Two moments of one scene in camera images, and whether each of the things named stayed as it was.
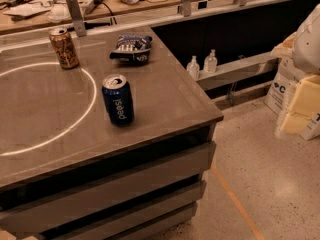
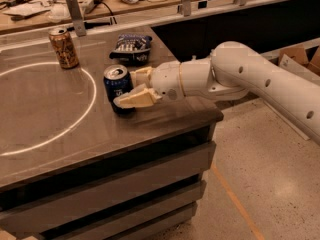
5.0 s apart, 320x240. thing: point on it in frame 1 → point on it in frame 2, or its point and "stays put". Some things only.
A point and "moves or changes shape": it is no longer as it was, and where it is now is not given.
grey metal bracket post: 76,13 stays put
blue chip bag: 131,48 stays put
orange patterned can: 64,49 stays put
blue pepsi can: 118,98 moves or changes shape
